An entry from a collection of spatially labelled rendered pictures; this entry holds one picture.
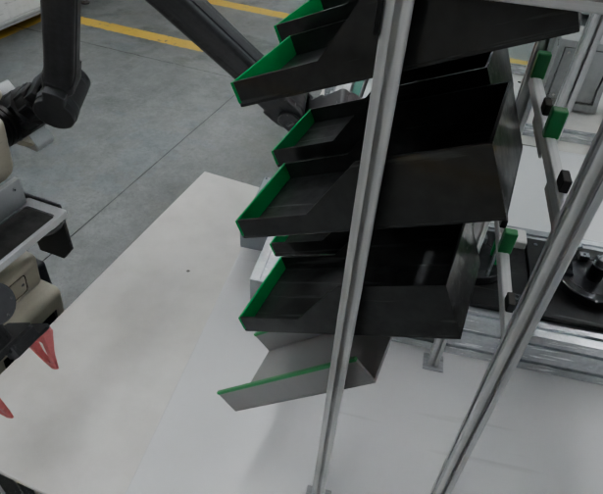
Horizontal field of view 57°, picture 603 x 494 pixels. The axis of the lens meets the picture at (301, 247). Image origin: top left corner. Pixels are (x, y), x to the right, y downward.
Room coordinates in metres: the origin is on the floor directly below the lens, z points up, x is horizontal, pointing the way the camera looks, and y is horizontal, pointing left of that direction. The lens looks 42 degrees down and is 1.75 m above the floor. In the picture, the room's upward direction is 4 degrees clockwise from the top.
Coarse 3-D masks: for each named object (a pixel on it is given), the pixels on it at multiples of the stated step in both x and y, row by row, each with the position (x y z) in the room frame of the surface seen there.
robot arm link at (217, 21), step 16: (160, 0) 0.84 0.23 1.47; (176, 0) 0.84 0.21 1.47; (192, 0) 0.85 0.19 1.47; (176, 16) 0.85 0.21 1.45; (192, 16) 0.85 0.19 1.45; (208, 16) 0.86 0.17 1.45; (192, 32) 0.86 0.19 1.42; (208, 32) 0.86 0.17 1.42; (224, 32) 0.87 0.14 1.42; (240, 32) 0.90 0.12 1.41; (208, 48) 0.87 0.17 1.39; (224, 48) 0.86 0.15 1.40; (240, 48) 0.87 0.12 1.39; (256, 48) 0.91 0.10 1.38; (224, 64) 0.87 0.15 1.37; (240, 64) 0.87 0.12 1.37; (304, 96) 0.93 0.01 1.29; (272, 112) 0.89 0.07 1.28; (304, 112) 0.91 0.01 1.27
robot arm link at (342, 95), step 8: (312, 96) 0.96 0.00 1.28; (320, 96) 0.94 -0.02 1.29; (328, 96) 0.92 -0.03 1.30; (336, 96) 0.91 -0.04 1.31; (344, 96) 0.91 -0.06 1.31; (352, 96) 0.92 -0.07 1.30; (312, 104) 0.94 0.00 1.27; (320, 104) 0.92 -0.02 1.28; (328, 104) 0.90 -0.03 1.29; (288, 112) 0.89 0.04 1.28; (280, 120) 0.89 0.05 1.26; (288, 120) 0.89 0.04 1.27; (296, 120) 0.89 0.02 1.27; (288, 128) 0.90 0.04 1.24
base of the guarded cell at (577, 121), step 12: (516, 84) 2.03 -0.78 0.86; (516, 96) 1.93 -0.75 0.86; (600, 108) 1.88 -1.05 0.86; (528, 120) 1.75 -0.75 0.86; (576, 120) 1.77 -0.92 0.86; (588, 120) 1.78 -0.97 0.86; (600, 120) 1.79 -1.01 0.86; (528, 144) 1.58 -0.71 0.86; (564, 144) 1.60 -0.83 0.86; (576, 144) 1.60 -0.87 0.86
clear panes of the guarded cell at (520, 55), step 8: (584, 16) 2.11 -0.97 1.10; (584, 24) 2.11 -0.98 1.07; (512, 48) 2.15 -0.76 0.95; (520, 48) 2.15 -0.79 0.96; (528, 48) 2.14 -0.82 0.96; (512, 56) 2.15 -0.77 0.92; (520, 56) 2.14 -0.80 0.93; (528, 56) 2.14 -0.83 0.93; (512, 64) 2.15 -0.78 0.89; (520, 64) 2.14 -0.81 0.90
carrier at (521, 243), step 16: (480, 256) 0.87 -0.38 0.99; (512, 256) 0.90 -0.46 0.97; (480, 272) 0.82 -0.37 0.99; (496, 272) 0.82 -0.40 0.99; (512, 272) 0.85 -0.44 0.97; (480, 288) 0.79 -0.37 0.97; (496, 288) 0.80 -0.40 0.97; (512, 288) 0.80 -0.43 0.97; (480, 304) 0.75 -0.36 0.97; (496, 304) 0.75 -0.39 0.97
